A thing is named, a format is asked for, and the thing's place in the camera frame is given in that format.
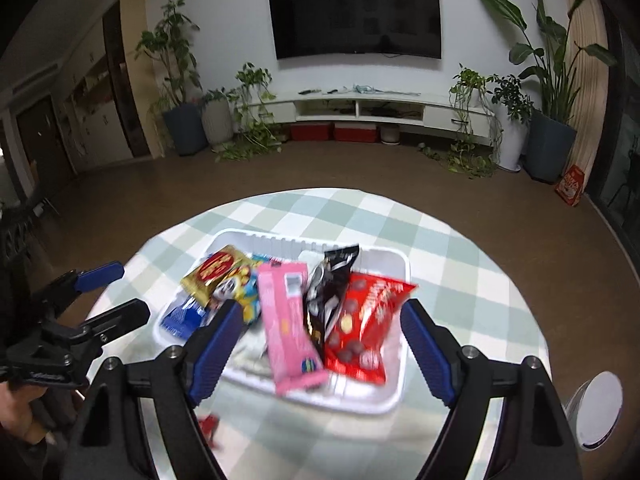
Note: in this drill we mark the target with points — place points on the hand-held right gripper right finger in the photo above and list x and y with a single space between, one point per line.
426 347

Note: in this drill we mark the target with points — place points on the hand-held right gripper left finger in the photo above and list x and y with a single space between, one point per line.
215 350

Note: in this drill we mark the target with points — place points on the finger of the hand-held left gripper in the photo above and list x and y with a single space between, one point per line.
100 275
120 317

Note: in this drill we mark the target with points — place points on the blue yellow panda packet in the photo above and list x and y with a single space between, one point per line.
241 285

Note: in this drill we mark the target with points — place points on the pink snack packet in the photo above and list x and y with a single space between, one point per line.
285 325

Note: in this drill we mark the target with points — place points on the gold foil snack packet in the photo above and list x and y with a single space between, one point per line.
212 272

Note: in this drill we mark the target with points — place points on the black snack packet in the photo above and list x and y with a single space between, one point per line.
325 300

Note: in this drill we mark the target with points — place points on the white plastic tray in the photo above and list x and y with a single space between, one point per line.
280 247

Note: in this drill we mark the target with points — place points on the person's left hand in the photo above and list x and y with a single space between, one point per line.
17 415

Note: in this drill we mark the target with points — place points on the blue snack packet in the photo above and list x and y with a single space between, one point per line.
180 317

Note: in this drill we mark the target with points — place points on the red chocolate ball packet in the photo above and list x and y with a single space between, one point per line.
370 320

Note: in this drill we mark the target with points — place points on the leafy plant in blue pot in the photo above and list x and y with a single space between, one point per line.
185 127

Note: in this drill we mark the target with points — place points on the white round stool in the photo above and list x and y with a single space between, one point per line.
597 410

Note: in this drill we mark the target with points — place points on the plant in white ribbed pot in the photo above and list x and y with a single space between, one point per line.
217 122

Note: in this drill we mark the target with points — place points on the trailing vine plant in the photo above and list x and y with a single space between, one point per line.
467 155
255 130

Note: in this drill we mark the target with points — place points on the red carton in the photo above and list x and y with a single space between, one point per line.
570 185

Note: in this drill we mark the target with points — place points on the small tree in white pot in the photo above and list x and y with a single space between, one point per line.
512 145

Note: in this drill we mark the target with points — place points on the red storage box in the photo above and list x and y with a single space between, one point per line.
355 132

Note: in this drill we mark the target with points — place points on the large-leaf plant in blue pot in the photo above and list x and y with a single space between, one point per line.
550 145

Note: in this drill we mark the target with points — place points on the white television cabinet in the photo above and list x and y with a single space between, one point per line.
400 102

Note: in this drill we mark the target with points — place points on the light blue cloth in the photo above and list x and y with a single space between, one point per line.
365 88

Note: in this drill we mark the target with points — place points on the wooden wall cabinet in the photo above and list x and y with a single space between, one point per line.
100 115

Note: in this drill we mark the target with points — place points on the black wall television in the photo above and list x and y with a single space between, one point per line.
355 15

